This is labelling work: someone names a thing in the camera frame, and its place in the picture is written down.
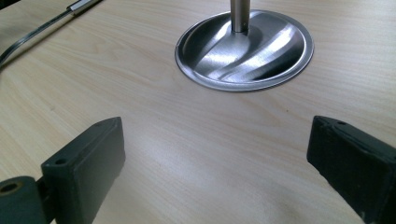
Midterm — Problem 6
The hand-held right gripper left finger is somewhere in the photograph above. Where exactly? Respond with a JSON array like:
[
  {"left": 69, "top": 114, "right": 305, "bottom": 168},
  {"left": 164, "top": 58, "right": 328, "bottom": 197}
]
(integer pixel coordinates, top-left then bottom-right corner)
[{"left": 40, "top": 116, "right": 127, "bottom": 224}]

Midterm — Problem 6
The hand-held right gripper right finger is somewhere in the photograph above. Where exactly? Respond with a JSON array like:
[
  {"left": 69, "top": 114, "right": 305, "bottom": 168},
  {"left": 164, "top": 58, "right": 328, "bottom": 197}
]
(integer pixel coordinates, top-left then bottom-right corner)
[{"left": 306, "top": 115, "right": 396, "bottom": 224}]

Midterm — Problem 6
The round metal stand base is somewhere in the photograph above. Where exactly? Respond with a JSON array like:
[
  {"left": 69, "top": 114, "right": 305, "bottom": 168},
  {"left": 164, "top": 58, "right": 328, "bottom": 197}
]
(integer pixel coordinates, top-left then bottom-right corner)
[{"left": 174, "top": 0, "right": 315, "bottom": 93}]

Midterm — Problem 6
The grey cable with metal plug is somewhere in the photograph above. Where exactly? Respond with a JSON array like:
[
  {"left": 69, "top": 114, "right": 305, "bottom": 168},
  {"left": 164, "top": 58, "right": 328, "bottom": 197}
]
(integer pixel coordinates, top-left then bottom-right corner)
[{"left": 0, "top": 0, "right": 104, "bottom": 70}]

